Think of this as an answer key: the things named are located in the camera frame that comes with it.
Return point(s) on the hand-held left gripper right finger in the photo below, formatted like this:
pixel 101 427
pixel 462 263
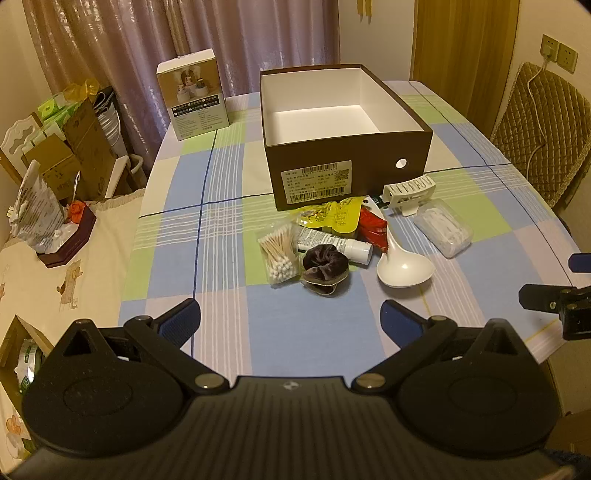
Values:
pixel 399 319

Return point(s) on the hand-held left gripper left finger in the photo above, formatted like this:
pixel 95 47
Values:
pixel 181 319

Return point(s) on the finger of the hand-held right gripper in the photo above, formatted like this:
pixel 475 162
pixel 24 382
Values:
pixel 538 296
pixel 581 262

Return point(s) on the white plastic spoon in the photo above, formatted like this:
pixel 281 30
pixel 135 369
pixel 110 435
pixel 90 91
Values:
pixel 406 272

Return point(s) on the dark velvet scrunchie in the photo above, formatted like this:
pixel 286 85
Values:
pixel 323 268

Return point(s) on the red snack packet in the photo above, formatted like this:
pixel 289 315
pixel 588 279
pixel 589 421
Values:
pixel 373 228

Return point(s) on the clear floss pick box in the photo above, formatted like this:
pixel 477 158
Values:
pixel 443 228

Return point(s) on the white cream tube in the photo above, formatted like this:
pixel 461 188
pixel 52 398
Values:
pixel 323 240

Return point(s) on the cotton swab pack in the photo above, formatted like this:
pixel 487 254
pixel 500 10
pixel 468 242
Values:
pixel 277 249

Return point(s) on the yellow snack packet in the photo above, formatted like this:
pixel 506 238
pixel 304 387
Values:
pixel 341 214

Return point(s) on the white hair clip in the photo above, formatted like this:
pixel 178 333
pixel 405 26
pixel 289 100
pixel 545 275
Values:
pixel 411 189

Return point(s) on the brown cardboard box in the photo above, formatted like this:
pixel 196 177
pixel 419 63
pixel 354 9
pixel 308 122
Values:
pixel 383 152

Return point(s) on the cream printed blanket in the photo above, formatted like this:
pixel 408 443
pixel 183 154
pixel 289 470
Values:
pixel 69 295

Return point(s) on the chair with quilted cover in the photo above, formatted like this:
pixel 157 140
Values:
pixel 545 138

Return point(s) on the dark wooden tray box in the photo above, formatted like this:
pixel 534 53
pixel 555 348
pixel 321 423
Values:
pixel 69 240

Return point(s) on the orange flower ornament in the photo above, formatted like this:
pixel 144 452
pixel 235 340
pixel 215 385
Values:
pixel 76 211

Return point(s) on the open cardboard box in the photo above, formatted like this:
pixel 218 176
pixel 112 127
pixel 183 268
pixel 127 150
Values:
pixel 14 332

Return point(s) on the metal utensil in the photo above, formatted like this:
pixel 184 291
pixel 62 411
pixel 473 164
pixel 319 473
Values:
pixel 75 187

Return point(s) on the clear plastic bag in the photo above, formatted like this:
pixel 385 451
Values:
pixel 34 207

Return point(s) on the tall cardboard box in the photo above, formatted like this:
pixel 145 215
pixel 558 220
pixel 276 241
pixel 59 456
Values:
pixel 92 147

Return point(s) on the small cardboard box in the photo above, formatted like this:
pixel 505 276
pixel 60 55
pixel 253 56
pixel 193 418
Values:
pixel 53 161

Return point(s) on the stack of metal bowls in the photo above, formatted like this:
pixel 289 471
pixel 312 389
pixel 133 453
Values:
pixel 111 124

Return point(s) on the white product box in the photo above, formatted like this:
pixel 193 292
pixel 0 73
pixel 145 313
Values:
pixel 198 106

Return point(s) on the white carved chair back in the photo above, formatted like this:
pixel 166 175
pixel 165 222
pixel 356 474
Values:
pixel 16 138

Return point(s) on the green tissue packs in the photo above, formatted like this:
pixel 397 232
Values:
pixel 55 108

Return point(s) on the wooden door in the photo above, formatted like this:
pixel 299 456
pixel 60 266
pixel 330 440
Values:
pixel 461 46

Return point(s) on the yellow plastic bag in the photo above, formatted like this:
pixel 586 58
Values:
pixel 81 90

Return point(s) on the pale purple curtain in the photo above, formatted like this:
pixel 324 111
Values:
pixel 138 37

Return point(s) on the yellow hanging ornament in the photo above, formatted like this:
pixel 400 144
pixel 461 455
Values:
pixel 364 7

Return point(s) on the wall socket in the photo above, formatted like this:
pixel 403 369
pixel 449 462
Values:
pixel 548 45
pixel 567 57

